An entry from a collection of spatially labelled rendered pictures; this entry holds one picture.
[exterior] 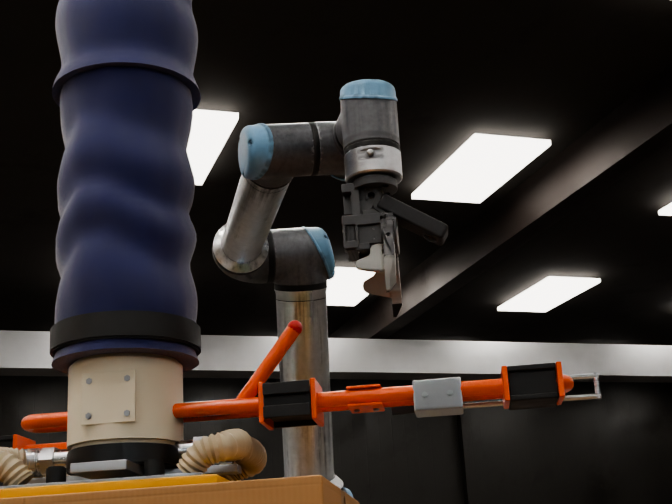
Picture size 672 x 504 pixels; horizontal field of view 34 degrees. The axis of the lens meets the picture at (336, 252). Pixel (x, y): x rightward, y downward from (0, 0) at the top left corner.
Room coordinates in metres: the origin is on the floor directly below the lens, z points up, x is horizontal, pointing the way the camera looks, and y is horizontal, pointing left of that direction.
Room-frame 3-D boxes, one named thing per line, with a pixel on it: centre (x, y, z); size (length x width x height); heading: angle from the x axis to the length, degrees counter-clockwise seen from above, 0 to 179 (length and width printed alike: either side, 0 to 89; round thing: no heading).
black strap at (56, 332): (1.65, 0.33, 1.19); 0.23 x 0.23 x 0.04
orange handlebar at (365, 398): (1.74, 0.12, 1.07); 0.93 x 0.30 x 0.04; 84
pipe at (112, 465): (1.65, 0.33, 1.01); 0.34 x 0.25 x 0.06; 84
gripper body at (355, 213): (1.62, -0.06, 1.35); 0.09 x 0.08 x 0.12; 84
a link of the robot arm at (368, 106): (1.62, -0.07, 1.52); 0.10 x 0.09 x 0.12; 12
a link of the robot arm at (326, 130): (1.73, -0.03, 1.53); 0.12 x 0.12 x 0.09; 12
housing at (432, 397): (1.60, -0.14, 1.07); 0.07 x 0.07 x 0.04; 84
